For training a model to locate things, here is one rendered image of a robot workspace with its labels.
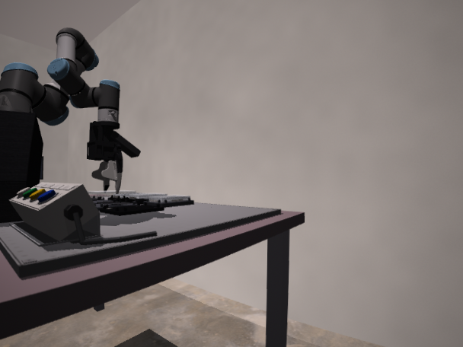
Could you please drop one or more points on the grey control panel with coloured buttons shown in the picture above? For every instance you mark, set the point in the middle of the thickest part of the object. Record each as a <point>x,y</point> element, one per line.
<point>68,212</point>

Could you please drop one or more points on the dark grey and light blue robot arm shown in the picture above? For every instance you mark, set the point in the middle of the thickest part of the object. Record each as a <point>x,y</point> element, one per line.
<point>20,90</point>

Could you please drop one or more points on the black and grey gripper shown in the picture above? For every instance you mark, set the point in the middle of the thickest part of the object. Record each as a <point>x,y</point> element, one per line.
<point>103,147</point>

